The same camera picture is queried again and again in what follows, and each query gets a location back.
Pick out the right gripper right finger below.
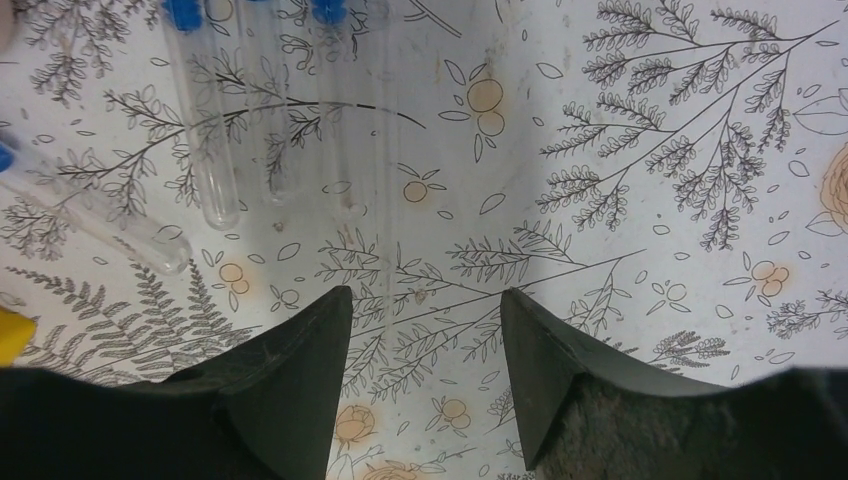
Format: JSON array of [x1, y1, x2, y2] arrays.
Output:
[[500, 288, 847, 479]]

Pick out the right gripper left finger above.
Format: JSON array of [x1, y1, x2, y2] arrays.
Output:
[[1, 286, 352, 479]]

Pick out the yellow test tube rack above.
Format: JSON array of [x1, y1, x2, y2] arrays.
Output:
[[0, 308, 37, 367]]

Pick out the floral table mat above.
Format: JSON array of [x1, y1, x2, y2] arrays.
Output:
[[1, 1, 847, 479]]

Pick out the blue-capped test tube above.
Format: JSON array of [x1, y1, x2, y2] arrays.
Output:
[[236, 1, 297, 206], [1, 137, 192, 275], [158, 0, 240, 231], [310, 1, 366, 221]]

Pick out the clear plastic pipette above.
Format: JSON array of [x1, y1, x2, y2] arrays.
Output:
[[369, 1, 397, 347]]

